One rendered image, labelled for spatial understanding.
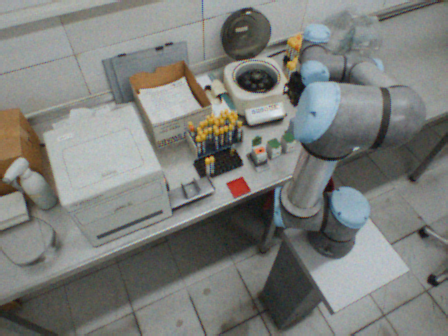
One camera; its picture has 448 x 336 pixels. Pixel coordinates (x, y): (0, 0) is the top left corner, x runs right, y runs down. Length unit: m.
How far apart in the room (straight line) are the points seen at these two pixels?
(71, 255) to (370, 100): 1.01
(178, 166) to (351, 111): 0.84
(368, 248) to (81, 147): 0.94
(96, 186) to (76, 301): 1.25
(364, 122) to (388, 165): 2.04
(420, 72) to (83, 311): 2.08
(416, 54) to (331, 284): 1.30
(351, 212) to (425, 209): 1.62
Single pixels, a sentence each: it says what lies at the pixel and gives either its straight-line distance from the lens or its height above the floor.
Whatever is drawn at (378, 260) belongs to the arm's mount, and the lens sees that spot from 1.26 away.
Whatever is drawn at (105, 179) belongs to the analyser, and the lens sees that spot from 1.02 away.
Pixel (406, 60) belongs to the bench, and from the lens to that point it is 2.02.
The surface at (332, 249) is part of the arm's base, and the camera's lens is 1.17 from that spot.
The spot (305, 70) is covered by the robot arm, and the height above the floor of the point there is 1.34.
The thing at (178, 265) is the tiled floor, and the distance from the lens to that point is 2.12.
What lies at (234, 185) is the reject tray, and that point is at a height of 0.88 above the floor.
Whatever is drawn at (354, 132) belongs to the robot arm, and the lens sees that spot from 0.67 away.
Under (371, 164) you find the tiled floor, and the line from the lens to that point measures 2.66.
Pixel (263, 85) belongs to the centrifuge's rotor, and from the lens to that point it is 1.51.
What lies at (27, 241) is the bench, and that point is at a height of 0.87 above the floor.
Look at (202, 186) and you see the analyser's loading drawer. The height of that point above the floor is 0.91.
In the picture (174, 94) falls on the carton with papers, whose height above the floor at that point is 0.94.
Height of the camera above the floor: 2.00
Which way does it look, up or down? 56 degrees down
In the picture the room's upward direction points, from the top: 2 degrees clockwise
